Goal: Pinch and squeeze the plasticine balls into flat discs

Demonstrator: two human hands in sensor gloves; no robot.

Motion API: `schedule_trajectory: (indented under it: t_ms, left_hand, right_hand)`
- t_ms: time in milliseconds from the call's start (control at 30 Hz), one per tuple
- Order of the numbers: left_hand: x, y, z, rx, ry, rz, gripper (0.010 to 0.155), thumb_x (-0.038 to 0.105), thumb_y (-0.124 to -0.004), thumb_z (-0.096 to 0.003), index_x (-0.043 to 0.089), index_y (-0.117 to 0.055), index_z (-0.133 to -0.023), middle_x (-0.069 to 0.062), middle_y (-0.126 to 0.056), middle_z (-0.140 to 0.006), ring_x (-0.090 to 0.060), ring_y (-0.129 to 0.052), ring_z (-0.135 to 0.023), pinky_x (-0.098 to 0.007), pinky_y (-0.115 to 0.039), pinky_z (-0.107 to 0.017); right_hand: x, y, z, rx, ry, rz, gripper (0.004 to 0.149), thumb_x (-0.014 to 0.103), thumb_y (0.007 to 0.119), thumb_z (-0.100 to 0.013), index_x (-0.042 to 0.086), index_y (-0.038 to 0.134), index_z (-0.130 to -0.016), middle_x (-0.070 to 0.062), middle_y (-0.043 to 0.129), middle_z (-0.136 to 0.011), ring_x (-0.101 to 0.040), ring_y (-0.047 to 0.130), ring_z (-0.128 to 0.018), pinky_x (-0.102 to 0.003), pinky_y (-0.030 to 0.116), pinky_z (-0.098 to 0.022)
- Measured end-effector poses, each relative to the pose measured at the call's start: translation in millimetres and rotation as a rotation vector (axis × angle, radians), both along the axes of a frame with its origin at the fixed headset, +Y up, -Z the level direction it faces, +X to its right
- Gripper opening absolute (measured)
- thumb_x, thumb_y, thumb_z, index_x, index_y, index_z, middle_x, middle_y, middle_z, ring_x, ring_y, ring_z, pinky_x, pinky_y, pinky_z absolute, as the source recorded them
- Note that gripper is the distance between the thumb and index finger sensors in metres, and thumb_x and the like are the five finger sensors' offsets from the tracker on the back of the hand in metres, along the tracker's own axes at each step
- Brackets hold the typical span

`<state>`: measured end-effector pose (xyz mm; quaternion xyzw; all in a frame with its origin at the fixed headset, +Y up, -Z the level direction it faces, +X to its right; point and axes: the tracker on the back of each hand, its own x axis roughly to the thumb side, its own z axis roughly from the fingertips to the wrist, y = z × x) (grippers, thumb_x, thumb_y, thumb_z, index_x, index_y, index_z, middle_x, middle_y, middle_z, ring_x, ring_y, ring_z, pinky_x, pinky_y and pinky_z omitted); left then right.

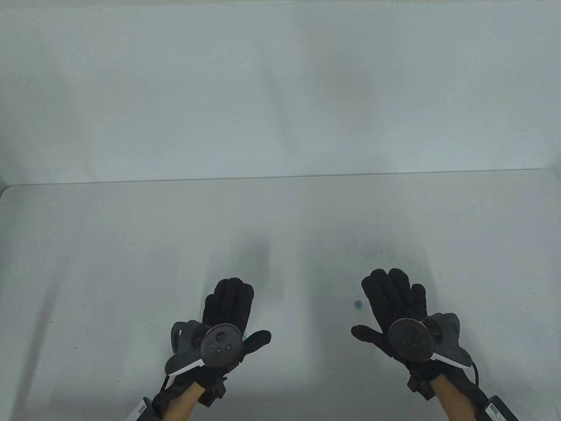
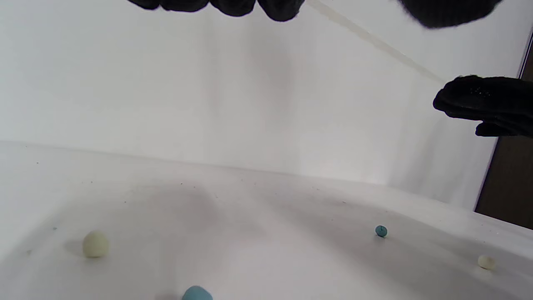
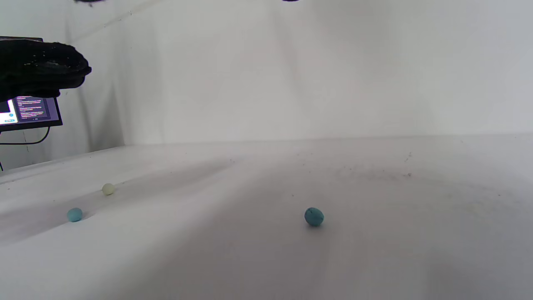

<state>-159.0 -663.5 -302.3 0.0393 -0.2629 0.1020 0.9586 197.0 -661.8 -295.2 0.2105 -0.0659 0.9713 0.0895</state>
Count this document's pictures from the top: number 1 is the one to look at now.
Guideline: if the person's left hand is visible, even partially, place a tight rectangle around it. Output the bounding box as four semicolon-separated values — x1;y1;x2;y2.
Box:
164;278;272;387

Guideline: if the person's right hand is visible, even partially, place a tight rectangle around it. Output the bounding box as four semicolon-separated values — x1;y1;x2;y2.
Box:
351;268;458;383

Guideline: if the person's right forearm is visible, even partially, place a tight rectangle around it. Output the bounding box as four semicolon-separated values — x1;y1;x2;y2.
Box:
432;377;473;421

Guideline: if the person's left forearm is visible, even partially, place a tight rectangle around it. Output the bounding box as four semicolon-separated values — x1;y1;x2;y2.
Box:
173;381;207;421

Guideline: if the black box with label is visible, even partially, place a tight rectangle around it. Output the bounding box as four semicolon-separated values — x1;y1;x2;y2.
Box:
476;395;518;421
131;397;155;421

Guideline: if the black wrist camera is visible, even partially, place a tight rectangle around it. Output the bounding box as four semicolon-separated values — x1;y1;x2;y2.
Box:
199;377;227;407
407;368;439;400

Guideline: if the black cable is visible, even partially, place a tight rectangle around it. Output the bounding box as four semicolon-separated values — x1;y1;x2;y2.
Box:
469;360;489;400

